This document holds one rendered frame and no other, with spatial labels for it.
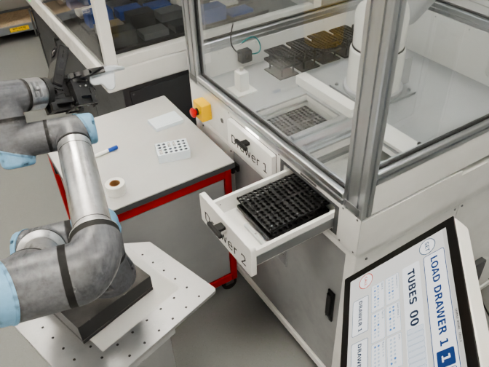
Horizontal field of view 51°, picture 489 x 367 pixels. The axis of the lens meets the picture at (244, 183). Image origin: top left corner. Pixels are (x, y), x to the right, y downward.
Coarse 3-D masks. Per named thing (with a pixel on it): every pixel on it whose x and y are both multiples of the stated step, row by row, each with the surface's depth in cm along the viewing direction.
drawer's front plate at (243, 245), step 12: (204, 192) 157; (204, 204) 156; (204, 216) 160; (216, 216) 151; (228, 228) 146; (228, 240) 149; (240, 240) 141; (240, 252) 145; (252, 252) 138; (252, 264) 141; (252, 276) 144
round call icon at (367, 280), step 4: (368, 272) 118; (372, 272) 117; (364, 276) 119; (368, 276) 117; (372, 276) 116; (360, 280) 119; (364, 280) 118; (368, 280) 116; (372, 280) 115; (360, 284) 118; (364, 284) 117; (368, 284) 116; (372, 284) 115; (360, 288) 117; (364, 288) 116
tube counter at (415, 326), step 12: (408, 312) 100; (420, 312) 97; (408, 324) 98; (420, 324) 95; (408, 336) 96; (420, 336) 94; (408, 348) 94; (420, 348) 92; (408, 360) 92; (420, 360) 90
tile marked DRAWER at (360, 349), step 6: (360, 342) 106; (366, 342) 105; (354, 348) 106; (360, 348) 105; (366, 348) 103; (354, 354) 105; (360, 354) 104; (366, 354) 102; (354, 360) 104; (360, 360) 103; (366, 360) 101; (354, 366) 103; (360, 366) 102; (366, 366) 100
